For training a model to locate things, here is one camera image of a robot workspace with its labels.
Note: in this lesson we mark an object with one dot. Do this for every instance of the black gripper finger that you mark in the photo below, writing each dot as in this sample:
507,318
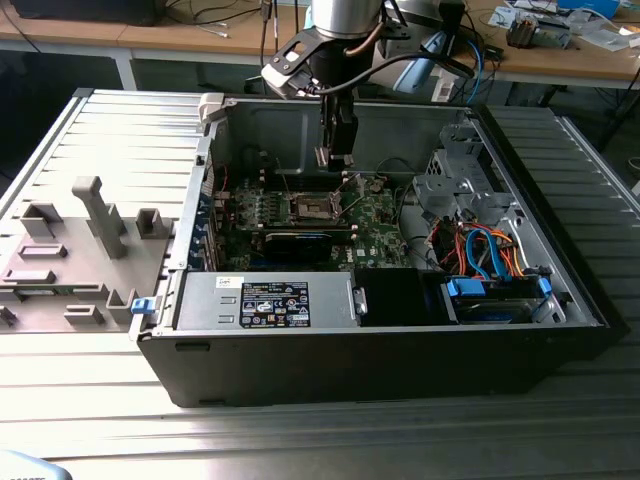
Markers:
345,130
327,122

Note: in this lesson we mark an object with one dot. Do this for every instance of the silver green CPU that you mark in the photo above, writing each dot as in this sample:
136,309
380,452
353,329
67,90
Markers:
321,157

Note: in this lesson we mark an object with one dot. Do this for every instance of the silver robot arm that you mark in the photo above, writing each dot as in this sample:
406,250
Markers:
345,17

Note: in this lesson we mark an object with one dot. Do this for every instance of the metal locking lever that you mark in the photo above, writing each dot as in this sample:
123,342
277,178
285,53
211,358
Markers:
283,176

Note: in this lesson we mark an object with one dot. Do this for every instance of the CPU socket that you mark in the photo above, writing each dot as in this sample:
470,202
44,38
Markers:
311,207

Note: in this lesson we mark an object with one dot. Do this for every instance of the CPU cooler with fan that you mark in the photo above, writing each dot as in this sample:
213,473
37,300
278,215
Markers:
522,31

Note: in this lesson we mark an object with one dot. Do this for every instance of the pale blue teach pendant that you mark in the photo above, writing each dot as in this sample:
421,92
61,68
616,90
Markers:
417,76

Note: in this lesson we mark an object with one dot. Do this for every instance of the green motherboard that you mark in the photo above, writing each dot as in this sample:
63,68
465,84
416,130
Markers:
380,225

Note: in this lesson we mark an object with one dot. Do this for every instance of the small white box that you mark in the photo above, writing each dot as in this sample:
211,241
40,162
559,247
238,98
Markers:
442,91

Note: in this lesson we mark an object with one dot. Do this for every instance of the metal drive cage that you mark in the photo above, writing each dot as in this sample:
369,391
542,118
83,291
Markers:
440,190

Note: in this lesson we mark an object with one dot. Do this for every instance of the beige case latch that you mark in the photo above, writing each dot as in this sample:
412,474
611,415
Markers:
210,107

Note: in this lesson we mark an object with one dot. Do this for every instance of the graphics card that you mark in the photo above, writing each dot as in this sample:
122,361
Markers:
297,247

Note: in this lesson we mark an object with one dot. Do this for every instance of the wooden desk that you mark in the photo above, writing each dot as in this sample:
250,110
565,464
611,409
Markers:
165,40

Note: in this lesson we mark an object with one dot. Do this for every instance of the grey power supply unit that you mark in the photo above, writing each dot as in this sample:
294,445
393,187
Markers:
210,300

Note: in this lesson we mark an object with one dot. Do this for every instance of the hard disk in blue carrier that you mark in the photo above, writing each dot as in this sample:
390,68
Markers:
495,306

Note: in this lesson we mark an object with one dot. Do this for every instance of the black PC case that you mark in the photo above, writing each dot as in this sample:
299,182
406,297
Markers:
350,365

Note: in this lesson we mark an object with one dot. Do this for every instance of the black flat device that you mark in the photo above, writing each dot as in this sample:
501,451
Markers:
85,10

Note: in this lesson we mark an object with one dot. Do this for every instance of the blue case latch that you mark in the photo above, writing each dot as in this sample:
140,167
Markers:
141,306

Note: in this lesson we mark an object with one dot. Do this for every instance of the blue box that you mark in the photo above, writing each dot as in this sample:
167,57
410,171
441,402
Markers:
592,5

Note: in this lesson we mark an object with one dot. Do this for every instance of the clear plastic bag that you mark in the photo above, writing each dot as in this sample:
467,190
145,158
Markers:
607,39

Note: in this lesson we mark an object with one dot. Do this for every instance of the grey parts rack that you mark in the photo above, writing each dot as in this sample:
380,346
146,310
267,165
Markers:
75,260

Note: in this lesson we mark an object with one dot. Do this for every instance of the green RAM stick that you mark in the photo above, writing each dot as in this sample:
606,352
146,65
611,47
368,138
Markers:
37,291

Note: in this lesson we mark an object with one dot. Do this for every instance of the pale rounded object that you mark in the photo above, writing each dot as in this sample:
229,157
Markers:
25,467

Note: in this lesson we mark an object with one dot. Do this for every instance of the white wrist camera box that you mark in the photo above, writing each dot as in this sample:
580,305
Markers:
282,82

